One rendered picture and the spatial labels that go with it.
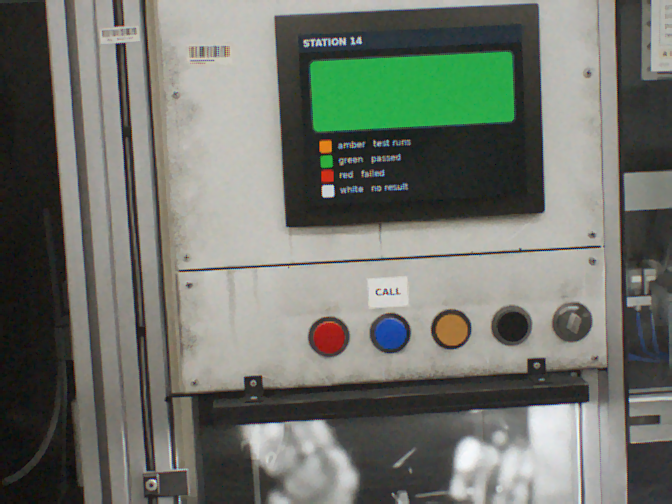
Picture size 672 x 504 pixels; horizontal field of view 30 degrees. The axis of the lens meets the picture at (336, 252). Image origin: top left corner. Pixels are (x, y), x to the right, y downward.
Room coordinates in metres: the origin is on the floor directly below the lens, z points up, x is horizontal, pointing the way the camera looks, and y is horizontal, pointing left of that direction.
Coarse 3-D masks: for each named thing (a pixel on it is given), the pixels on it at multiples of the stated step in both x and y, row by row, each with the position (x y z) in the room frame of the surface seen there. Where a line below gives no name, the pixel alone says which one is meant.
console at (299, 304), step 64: (192, 0) 1.20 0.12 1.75; (256, 0) 1.20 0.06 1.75; (320, 0) 1.21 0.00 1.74; (384, 0) 1.21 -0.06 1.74; (448, 0) 1.21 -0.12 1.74; (512, 0) 1.21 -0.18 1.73; (576, 0) 1.22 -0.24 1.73; (192, 64) 1.20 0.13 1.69; (256, 64) 1.20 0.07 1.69; (576, 64) 1.22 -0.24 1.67; (192, 128) 1.20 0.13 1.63; (256, 128) 1.20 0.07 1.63; (576, 128) 1.22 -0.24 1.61; (192, 192) 1.20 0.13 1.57; (256, 192) 1.20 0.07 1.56; (576, 192) 1.22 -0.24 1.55; (192, 256) 1.20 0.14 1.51; (256, 256) 1.20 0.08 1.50; (320, 256) 1.20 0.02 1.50; (384, 256) 1.21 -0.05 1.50; (448, 256) 1.21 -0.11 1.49; (512, 256) 1.21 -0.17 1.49; (576, 256) 1.22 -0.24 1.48; (192, 320) 1.20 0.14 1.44; (256, 320) 1.20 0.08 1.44; (320, 320) 1.20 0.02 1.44; (448, 320) 1.20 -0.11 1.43; (512, 320) 1.20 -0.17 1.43; (576, 320) 1.20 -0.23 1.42; (192, 384) 1.20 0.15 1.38; (320, 384) 1.20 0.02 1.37
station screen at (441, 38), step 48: (336, 48) 1.18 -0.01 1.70; (384, 48) 1.19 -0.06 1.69; (432, 48) 1.19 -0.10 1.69; (480, 48) 1.19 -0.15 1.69; (336, 144) 1.18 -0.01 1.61; (384, 144) 1.19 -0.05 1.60; (432, 144) 1.19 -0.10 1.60; (480, 144) 1.19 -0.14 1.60; (336, 192) 1.18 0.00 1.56; (384, 192) 1.19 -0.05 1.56; (432, 192) 1.19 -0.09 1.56; (480, 192) 1.19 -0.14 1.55
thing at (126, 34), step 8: (104, 32) 1.20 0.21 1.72; (112, 32) 1.20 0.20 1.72; (120, 32) 1.21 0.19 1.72; (128, 32) 1.21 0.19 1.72; (136, 32) 1.21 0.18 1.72; (104, 40) 1.20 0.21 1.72; (112, 40) 1.20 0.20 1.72; (120, 40) 1.21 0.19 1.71; (128, 40) 1.21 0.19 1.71; (136, 40) 1.21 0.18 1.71
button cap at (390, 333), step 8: (384, 320) 1.20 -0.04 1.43; (392, 320) 1.20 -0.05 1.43; (376, 328) 1.20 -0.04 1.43; (384, 328) 1.20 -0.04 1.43; (392, 328) 1.20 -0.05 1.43; (400, 328) 1.20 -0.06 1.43; (376, 336) 1.20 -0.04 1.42; (384, 336) 1.20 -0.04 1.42; (392, 336) 1.20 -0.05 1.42; (400, 336) 1.20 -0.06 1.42; (384, 344) 1.20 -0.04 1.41; (392, 344) 1.20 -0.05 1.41; (400, 344) 1.20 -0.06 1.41
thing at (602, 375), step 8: (600, 376) 1.23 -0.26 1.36; (600, 384) 1.23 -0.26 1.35; (600, 392) 1.23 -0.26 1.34; (600, 400) 1.23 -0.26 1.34; (600, 408) 1.23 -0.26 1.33; (600, 416) 1.23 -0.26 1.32; (608, 416) 1.23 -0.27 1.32; (600, 424) 1.23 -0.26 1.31; (608, 424) 1.23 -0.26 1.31; (600, 432) 1.23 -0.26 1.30; (608, 432) 1.23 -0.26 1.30; (600, 440) 1.23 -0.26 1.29; (608, 440) 1.23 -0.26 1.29; (600, 448) 1.23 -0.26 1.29; (608, 448) 1.23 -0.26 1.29; (600, 456) 1.23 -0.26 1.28; (608, 456) 1.23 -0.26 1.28; (600, 464) 1.23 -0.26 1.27; (608, 464) 1.23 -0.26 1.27; (600, 472) 1.23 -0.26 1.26; (608, 472) 1.23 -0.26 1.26; (608, 480) 1.23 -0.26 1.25; (608, 488) 1.23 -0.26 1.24; (608, 496) 1.23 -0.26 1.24
